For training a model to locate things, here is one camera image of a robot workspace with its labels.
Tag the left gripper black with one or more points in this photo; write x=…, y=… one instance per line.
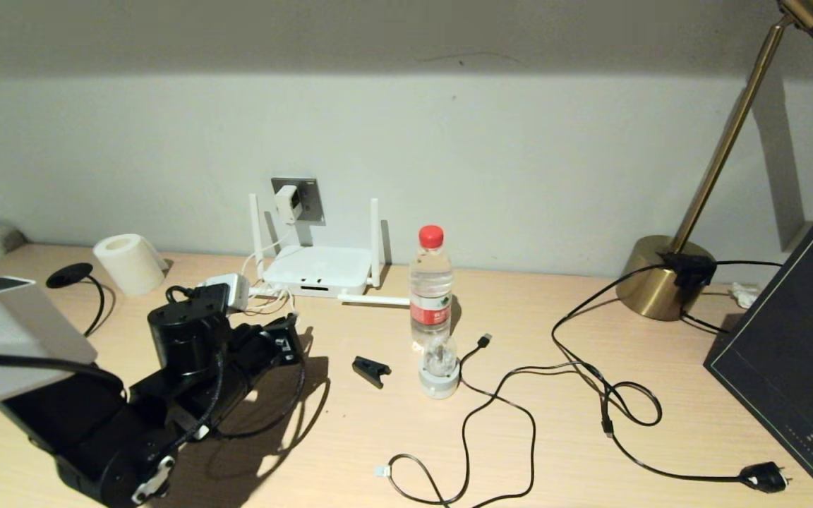
x=251, y=349

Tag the white power adapter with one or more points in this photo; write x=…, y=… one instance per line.
x=286, y=203

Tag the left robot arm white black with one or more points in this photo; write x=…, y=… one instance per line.
x=96, y=437

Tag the white router with antennas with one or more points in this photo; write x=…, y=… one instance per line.
x=318, y=268

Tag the small black clip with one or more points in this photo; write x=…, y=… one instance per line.
x=370, y=370

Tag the water bottle red cap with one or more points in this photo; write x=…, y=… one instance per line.
x=431, y=296

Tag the small glass dome white base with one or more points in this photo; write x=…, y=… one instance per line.
x=440, y=377

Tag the white toilet paper roll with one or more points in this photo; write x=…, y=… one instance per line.
x=128, y=262

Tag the brass desk lamp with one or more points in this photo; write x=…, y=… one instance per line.
x=653, y=282

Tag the black box on lamp base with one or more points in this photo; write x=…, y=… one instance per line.
x=690, y=271

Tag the small white crumpled object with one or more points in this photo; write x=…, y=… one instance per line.
x=742, y=295

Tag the dark gift bag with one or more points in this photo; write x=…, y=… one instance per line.
x=787, y=339

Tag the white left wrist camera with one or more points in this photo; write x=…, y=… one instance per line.
x=230, y=289

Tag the grey wall socket plate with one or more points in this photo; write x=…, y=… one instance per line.
x=311, y=197

